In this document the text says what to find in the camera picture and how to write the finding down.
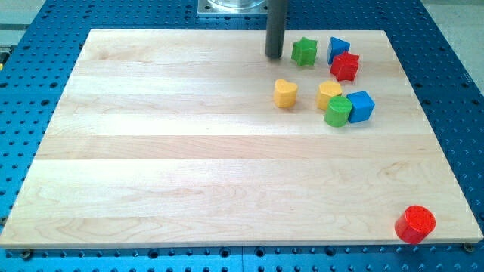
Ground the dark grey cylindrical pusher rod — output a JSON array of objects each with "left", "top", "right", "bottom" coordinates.
[{"left": 265, "top": 0, "right": 289, "bottom": 60}]

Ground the blue cube block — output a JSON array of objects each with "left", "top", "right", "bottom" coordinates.
[{"left": 346, "top": 91, "right": 375, "bottom": 123}]

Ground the light wooden board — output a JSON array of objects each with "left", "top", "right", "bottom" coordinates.
[{"left": 1, "top": 29, "right": 482, "bottom": 249}]

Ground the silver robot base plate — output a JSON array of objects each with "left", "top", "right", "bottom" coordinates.
[{"left": 197, "top": 0, "right": 268, "bottom": 14}]

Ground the blue triangular block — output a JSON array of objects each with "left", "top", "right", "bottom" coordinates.
[{"left": 327, "top": 36, "right": 350, "bottom": 65}]

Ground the yellow hexagon block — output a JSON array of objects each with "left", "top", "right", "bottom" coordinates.
[{"left": 315, "top": 80, "right": 343, "bottom": 110}]

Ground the red star block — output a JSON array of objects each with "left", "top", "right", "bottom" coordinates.
[{"left": 330, "top": 51, "right": 360, "bottom": 82}]

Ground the yellow heart block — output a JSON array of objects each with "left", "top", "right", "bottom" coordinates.
[{"left": 273, "top": 79, "right": 299, "bottom": 108}]

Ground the red cylinder block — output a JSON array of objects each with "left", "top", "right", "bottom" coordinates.
[{"left": 394, "top": 205, "right": 436, "bottom": 245}]

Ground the green star block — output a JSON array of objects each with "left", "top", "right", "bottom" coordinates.
[{"left": 291, "top": 37, "right": 318, "bottom": 66}]

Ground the green cylinder block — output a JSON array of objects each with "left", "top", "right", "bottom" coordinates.
[{"left": 324, "top": 96, "right": 352, "bottom": 127}]

